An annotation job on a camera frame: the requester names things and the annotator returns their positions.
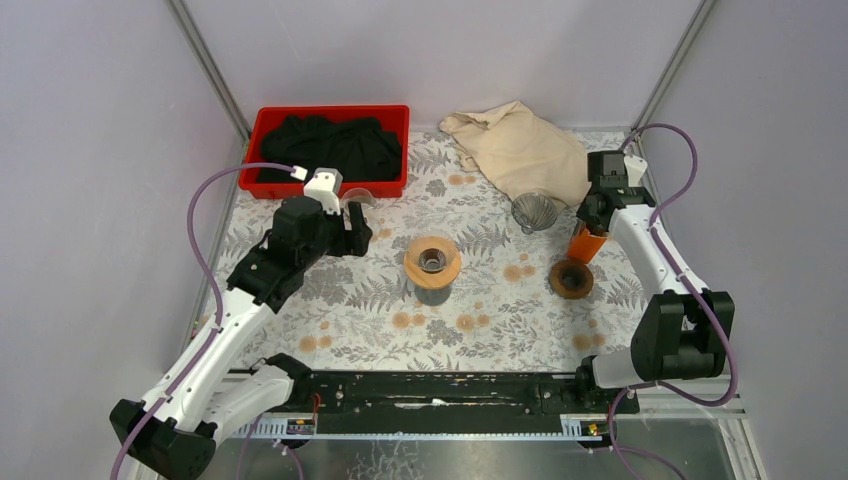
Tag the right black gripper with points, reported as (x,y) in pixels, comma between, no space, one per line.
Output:
(583,215)

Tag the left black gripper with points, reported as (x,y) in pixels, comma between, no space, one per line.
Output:
(346,234)

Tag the orange coffee filter box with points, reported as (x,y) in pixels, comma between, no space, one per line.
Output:
(585,242)

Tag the light wooden ring holder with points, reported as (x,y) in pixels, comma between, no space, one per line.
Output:
(432,280)

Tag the clear glass dripper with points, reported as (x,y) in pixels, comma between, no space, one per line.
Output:
(432,253)

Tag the glass coffee carafe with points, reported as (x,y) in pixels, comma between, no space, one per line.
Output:
(432,296)

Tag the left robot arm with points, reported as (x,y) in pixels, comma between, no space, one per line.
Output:
(176,427)

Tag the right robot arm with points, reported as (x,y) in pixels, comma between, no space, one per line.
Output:
(683,329)

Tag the grey ribbed glass dripper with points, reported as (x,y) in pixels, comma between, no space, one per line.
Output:
(534,212)

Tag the small glass beaker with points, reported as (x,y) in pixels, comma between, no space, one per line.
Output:
(367,202)

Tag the black cloth in bin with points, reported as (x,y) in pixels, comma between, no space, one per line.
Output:
(360,149)

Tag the beige cloth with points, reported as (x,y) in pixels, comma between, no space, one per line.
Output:
(519,152)

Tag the red plastic bin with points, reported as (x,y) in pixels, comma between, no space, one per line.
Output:
(271,184)

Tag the floral patterned table mat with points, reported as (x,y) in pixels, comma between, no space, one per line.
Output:
(501,314)

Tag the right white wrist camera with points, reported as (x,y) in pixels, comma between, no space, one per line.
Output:
(636,168)

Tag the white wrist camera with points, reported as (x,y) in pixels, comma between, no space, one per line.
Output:
(636,168)
(322,186)

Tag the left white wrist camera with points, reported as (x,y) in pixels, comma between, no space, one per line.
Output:
(322,186)

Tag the dark wooden ring holder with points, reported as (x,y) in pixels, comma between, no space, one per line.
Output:
(571,279)

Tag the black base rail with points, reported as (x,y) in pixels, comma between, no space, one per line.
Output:
(458,403)

